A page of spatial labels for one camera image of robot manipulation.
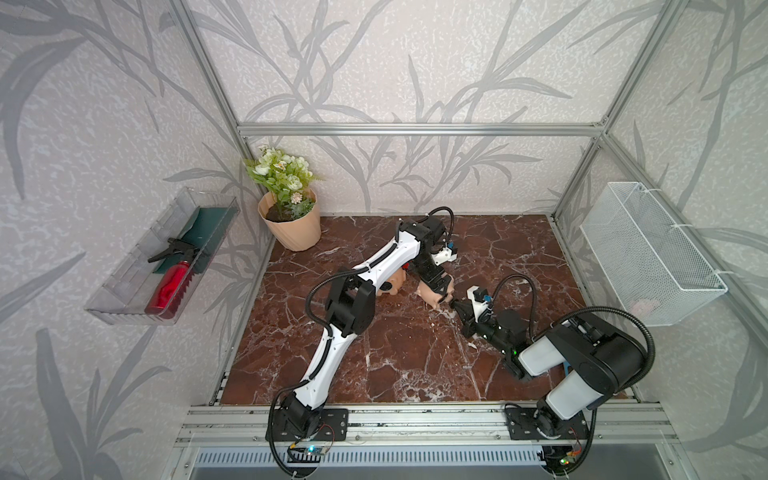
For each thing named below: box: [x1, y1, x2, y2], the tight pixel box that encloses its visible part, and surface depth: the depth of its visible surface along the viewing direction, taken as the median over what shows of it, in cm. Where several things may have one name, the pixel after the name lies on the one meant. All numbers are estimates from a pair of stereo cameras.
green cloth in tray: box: [153, 206, 238, 274], surface depth 68 cm
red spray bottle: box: [145, 238, 200, 319], surface depth 61 cm
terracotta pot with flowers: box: [245, 145, 323, 252], surface depth 101 cm
